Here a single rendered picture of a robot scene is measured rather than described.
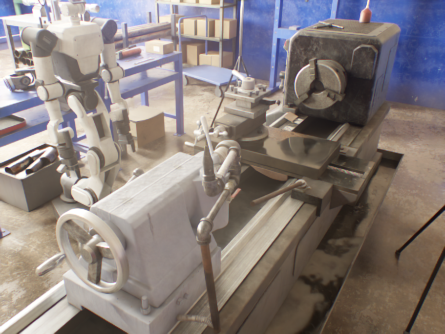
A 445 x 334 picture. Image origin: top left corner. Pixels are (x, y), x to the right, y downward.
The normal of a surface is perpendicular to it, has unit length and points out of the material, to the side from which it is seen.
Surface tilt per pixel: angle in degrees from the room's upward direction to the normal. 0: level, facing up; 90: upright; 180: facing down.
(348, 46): 90
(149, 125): 90
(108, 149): 66
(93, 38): 90
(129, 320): 90
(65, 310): 0
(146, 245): 76
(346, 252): 0
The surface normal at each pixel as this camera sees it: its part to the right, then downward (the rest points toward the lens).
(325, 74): -0.54, 0.38
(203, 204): 0.21, 0.25
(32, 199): 0.87, 0.23
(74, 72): 0.16, 0.56
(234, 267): 0.00, -0.89
